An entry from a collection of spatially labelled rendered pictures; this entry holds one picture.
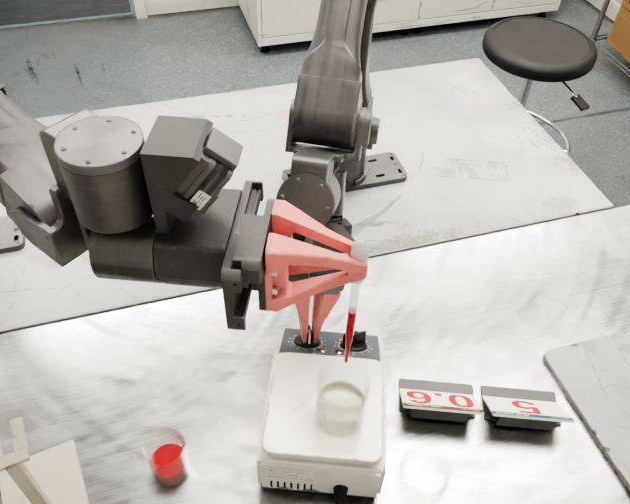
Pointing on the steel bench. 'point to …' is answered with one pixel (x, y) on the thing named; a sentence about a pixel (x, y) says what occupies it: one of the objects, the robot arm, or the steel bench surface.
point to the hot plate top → (301, 387)
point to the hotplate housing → (327, 471)
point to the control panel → (329, 345)
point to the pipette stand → (36, 470)
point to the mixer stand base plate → (612, 399)
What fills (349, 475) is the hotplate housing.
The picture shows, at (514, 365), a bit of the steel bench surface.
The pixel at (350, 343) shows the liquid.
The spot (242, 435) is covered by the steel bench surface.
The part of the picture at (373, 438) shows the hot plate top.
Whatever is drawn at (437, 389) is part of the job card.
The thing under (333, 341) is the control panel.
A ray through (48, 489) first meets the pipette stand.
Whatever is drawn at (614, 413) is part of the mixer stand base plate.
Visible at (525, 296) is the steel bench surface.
